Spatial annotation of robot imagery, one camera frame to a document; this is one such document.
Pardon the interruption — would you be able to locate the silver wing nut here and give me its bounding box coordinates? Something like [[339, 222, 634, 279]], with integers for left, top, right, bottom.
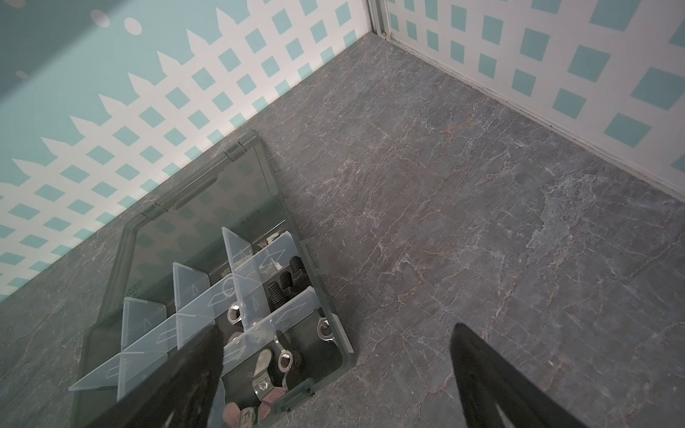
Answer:
[[252, 330, 301, 402]]

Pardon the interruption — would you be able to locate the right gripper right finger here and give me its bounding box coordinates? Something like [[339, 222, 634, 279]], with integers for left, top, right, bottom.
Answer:
[[450, 323, 584, 427]]

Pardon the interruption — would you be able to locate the black bolt front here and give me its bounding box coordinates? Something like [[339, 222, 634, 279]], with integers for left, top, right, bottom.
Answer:
[[266, 256, 311, 310]]

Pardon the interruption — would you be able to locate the silver eye nut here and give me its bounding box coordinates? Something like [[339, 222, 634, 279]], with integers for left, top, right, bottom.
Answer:
[[317, 317, 335, 342]]

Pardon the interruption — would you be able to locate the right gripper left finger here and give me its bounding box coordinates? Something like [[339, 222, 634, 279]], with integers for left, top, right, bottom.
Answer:
[[88, 325, 224, 427]]

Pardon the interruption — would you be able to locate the grey transparent organizer box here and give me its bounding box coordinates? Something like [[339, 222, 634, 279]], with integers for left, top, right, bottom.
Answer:
[[71, 132, 356, 427]]

